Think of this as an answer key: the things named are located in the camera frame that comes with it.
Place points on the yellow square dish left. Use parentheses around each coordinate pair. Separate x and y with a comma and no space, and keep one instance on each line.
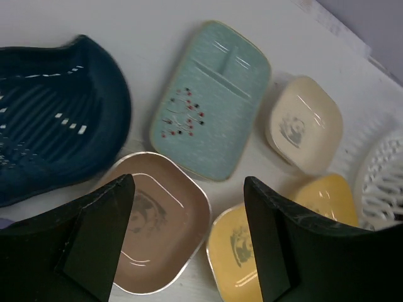
(231,257)

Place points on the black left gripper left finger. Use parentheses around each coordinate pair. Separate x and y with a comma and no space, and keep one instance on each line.
(71,252)

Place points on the white plastic dish bin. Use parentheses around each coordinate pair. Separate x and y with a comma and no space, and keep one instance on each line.
(378,186)

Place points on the brown square panda dish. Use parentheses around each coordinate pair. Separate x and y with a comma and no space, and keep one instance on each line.
(170,219)

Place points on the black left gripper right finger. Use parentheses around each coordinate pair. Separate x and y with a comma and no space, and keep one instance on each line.
(303,256)

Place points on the yellow square dish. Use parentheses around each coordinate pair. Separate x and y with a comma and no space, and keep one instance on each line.
(231,257)
(329,196)

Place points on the yellow square dish right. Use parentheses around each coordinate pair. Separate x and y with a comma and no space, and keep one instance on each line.
(329,196)

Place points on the cream square panda dish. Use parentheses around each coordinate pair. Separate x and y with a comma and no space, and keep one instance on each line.
(305,126)

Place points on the teal rectangular divided plate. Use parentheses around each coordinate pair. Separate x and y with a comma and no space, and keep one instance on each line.
(208,109)

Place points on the dark blue leaf plate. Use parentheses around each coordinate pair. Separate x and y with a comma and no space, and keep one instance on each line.
(65,115)

